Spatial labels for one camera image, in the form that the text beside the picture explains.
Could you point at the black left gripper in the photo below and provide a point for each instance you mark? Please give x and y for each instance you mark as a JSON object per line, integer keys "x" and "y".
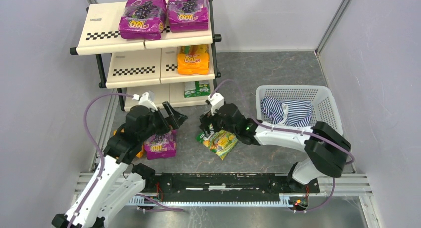
{"x": 165, "y": 120}

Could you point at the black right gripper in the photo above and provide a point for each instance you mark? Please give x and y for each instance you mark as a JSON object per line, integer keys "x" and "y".
{"x": 208, "y": 123}

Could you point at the green Fox's spring tea bag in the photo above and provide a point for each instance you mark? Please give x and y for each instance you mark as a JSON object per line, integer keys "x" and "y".
{"x": 220, "y": 143}

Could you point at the orange mango gummy bag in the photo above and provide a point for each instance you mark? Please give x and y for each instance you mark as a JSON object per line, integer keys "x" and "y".
{"x": 193, "y": 59}
{"x": 141, "y": 153}

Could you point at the purple grape gummy bag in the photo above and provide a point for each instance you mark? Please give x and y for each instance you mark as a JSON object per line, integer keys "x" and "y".
{"x": 143, "y": 19}
{"x": 161, "y": 146}

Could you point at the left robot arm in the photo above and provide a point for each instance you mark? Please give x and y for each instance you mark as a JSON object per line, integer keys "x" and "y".
{"x": 98, "y": 204}

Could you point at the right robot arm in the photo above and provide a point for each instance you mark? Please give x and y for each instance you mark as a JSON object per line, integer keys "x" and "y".
{"x": 327, "y": 151}

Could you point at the green Fox's bag on shelf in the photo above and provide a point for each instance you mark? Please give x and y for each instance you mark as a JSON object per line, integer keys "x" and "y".
{"x": 196, "y": 89}

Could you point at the cream three-tier shelf rack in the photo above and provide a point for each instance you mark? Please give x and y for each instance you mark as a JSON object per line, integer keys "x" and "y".
{"x": 138, "y": 66}

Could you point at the blue white striped cloth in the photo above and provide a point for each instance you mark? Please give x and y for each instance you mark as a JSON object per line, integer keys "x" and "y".
{"x": 294, "y": 113}

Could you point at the white plastic laundry basket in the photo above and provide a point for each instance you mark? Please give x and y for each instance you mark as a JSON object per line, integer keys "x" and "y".
{"x": 321, "y": 98}

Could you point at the purple gummy bag top right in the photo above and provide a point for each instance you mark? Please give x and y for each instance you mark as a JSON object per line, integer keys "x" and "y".
{"x": 188, "y": 15}

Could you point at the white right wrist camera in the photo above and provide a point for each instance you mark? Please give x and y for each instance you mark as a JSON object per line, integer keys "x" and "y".
{"x": 216, "y": 101}

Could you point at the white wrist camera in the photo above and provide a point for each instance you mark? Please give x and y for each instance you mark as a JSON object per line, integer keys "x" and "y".
{"x": 216, "y": 101}
{"x": 146, "y": 100}

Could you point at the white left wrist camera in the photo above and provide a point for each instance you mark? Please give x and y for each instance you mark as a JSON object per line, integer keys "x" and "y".
{"x": 146, "y": 100}

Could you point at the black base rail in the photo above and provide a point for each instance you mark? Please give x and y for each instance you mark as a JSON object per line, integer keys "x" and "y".
{"x": 225, "y": 187}

